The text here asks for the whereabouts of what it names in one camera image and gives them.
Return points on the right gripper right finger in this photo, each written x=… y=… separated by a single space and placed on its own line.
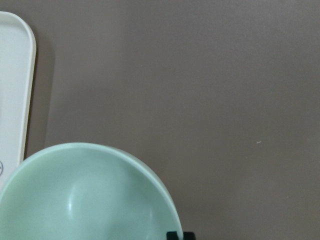
x=188 y=235

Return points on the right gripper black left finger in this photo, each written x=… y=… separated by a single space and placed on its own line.
x=172 y=235

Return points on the green bowl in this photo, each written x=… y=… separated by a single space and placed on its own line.
x=85 y=191

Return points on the white rabbit tray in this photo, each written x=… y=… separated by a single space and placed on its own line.
x=17 y=63

